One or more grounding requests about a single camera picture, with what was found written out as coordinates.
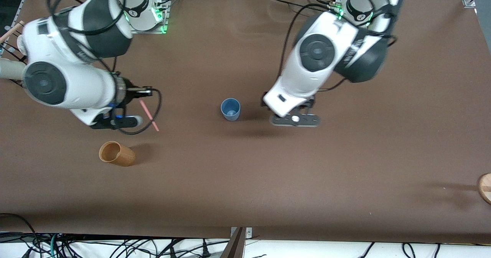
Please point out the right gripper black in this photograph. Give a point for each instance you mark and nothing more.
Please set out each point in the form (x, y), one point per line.
(129, 91)

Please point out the pink chopstick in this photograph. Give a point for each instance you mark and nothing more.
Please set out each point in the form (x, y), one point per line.
(149, 116)

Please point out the blue cup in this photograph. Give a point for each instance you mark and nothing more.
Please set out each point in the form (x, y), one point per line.
(231, 110)

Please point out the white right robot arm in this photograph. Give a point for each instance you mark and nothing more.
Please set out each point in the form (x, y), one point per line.
(76, 85)

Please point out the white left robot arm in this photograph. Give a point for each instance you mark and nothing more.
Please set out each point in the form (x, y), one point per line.
(318, 58)

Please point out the brown bamboo cup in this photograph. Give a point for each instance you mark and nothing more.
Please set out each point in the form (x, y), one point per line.
(121, 156)

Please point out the off-white cylindrical cup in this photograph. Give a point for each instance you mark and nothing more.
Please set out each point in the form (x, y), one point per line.
(11, 69)

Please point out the wooden stick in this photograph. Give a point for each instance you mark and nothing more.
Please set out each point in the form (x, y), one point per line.
(11, 30)

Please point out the dark grey metal bar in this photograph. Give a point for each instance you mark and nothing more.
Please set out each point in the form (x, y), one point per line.
(234, 246)

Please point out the round wooden disc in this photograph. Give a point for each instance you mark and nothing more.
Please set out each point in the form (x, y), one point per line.
(485, 189)

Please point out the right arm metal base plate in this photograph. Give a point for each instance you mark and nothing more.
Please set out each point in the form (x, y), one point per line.
(165, 24)

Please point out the small metal edge bracket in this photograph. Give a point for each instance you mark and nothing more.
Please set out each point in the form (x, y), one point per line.
(249, 233)

